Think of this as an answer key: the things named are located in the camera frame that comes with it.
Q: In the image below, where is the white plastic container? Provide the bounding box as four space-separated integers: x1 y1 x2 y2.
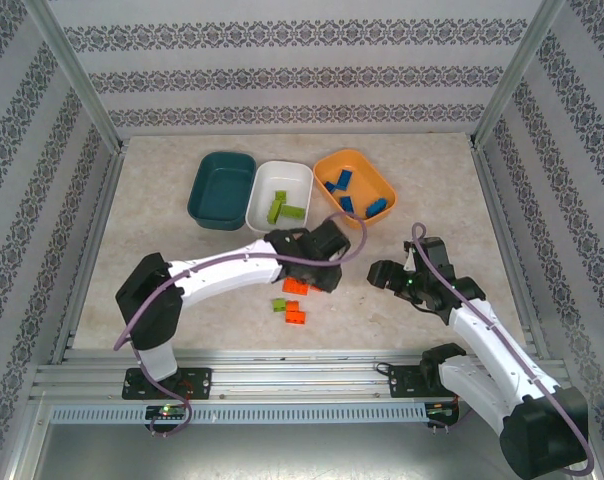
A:
245 160 315 236

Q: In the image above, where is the teal plastic container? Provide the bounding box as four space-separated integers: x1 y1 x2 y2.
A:
186 151 257 232

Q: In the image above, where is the orange plastic container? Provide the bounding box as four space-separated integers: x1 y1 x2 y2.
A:
312 148 398 231

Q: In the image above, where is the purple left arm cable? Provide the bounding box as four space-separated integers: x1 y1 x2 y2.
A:
113 211 369 437

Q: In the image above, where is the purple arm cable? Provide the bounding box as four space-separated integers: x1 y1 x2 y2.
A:
411 222 596 476
113 211 369 437

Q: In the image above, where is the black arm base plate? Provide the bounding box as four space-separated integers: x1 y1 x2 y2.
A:
383 364 463 400
121 367 214 401

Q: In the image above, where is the aluminium side rail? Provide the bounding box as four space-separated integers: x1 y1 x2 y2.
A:
469 134 553 364
49 142 128 364

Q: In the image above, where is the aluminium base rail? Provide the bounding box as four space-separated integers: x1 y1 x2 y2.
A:
31 347 571 404

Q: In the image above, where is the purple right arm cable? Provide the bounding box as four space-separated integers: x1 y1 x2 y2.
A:
411 222 596 476

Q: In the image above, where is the slotted grey cable duct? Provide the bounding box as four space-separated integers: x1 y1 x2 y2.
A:
49 402 463 427

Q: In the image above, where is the aluminium frame post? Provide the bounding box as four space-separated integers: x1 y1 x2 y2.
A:
22 0 126 154
470 0 567 151

